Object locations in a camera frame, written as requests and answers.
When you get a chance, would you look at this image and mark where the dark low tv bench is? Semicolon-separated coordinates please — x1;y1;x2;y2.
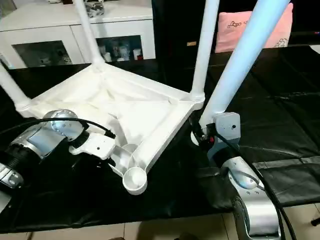
291;31;320;48

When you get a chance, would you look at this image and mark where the white cabinet with glass doors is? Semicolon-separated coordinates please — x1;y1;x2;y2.
0;0;156;69

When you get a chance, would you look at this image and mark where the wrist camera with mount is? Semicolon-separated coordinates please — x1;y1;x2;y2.
69;131;117;161
212;112;242;154

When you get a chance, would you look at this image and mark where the dark ornament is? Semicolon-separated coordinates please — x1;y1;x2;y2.
84;1;105;18

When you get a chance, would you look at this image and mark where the black work mat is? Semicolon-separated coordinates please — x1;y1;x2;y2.
0;44;320;234

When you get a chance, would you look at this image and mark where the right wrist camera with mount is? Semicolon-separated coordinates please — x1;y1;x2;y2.
212;112;242;154

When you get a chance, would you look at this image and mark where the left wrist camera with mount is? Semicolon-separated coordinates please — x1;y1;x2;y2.
69;131;117;161

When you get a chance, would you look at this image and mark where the white plastic table top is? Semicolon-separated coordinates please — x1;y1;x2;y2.
15;62;207;196

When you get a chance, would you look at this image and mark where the pink pillow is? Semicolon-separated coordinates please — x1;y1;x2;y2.
214;2;295;54

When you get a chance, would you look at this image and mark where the white plastic table leg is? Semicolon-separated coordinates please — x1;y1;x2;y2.
191;0;294;147
0;62;32;112
189;0;221;104
74;0;107;72

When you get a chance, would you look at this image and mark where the black furniture with yellow label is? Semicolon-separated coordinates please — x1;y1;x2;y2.
151;0;320;62

